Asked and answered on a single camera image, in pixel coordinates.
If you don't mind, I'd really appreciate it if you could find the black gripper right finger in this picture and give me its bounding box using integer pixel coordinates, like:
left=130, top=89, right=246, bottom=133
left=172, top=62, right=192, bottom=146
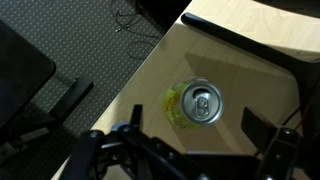
left=241, top=107, right=277, bottom=154

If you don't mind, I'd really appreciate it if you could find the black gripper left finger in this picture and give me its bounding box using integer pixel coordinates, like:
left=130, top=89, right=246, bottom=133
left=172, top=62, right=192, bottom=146
left=130, top=104, right=143, bottom=129

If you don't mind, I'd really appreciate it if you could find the yellow green drink can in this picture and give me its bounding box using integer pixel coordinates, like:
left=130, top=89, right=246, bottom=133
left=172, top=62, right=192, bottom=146
left=162, top=78, right=224, bottom=129

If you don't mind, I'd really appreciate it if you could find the light wooden desk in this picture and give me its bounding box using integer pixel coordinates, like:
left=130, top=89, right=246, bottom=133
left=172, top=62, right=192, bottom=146
left=49, top=0, right=320, bottom=180

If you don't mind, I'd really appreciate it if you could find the black chair base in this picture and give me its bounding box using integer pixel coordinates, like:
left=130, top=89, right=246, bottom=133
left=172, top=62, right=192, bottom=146
left=0, top=21, right=93, bottom=164

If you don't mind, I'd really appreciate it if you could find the thin black floor cable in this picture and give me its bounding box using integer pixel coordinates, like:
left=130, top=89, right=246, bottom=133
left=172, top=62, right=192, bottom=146
left=109, top=0, right=164, bottom=61

